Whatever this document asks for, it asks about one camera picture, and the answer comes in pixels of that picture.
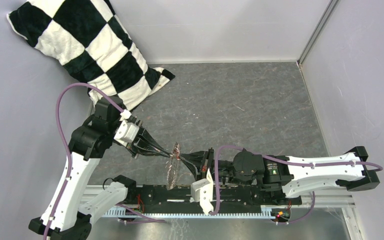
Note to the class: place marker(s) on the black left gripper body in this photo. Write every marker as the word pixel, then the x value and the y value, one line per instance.
pixel 133 147

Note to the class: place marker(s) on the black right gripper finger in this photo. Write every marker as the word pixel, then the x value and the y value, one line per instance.
pixel 195 157
pixel 194 166

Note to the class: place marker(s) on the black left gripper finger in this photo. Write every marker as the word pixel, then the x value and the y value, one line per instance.
pixel 152 152
pixel 150 141

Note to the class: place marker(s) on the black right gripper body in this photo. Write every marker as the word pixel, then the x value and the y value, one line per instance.
pixel 209 162

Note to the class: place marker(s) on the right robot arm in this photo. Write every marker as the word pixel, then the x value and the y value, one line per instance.
pixel 289 176

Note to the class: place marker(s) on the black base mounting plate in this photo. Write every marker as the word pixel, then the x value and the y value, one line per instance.
pixel 234 199

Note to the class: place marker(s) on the black white checkered pillow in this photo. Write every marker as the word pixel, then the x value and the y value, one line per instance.
pixel 88 39

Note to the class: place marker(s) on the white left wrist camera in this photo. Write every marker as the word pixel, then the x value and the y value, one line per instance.
pixel 128 130

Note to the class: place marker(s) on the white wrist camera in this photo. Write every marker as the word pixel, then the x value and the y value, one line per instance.
pixel 128 130
pixel 201 192

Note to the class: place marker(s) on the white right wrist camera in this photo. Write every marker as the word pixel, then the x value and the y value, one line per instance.
pixel 201 192

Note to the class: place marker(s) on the white toothed cable duct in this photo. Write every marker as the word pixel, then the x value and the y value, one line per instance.
pixel 121 212

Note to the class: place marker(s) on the aluminium rail frame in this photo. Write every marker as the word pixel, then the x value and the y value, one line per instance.
pixel 327 198

